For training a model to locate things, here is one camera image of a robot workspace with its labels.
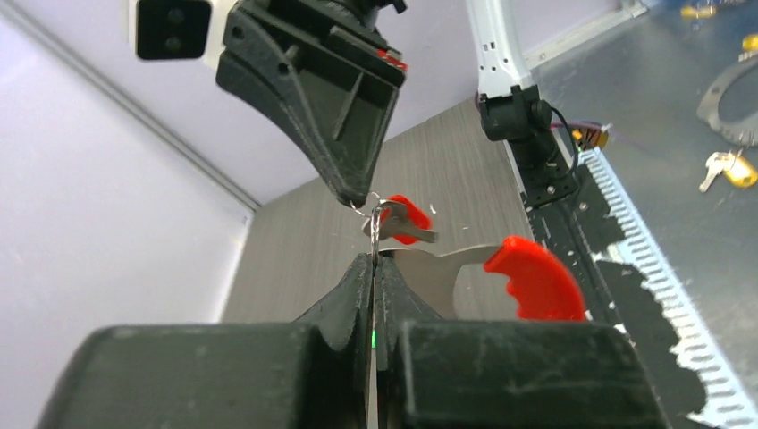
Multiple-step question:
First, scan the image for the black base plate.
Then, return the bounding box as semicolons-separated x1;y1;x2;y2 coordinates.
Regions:
509;130;707;428

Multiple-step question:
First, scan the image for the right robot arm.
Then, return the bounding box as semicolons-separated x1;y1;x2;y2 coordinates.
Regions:
205;1;553;208

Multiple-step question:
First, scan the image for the yellow tagged key upper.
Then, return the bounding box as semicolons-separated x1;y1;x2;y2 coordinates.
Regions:
698;152;757;193

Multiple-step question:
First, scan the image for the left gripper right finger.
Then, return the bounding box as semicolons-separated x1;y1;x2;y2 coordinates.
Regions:
375;257;668;428

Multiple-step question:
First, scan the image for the yellow tagged key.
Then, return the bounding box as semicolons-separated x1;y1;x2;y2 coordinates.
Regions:
698;152;757;193
738;33;758;62

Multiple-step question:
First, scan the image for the yellow tagged key lower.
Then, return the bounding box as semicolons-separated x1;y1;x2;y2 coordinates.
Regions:
738;33;758;62

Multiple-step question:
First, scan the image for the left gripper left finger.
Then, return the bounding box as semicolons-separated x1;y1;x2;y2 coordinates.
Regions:
38;254;373;428

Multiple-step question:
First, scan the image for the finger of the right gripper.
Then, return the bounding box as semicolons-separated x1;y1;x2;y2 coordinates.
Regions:
216;1;408;208

